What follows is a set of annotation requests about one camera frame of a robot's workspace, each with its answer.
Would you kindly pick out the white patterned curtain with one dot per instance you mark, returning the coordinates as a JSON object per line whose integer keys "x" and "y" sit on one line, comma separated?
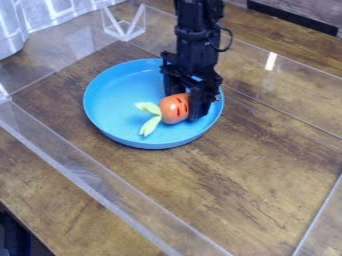
{"x": 27, "y": 16}

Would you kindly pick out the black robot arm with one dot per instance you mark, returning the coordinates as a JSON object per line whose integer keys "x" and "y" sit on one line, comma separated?
{"x": 198, "y": 15}

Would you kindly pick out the dark bar at back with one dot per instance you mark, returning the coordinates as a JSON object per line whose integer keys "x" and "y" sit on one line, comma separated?
{"x": 293, "y": 18}

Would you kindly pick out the clear acrylic triangular stand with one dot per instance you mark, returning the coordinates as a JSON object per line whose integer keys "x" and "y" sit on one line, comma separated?
{"x": 121, "y": 29}

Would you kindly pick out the orange toy carrot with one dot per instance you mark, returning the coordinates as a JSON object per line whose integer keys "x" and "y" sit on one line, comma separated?
{"x": 170, "y": 111}

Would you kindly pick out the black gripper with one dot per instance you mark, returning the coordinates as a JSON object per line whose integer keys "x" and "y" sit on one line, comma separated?
{"x": 188, "y": 69}

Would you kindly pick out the blue round tray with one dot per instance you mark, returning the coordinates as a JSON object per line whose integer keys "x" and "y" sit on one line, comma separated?
{"x": 117, "y": 89}

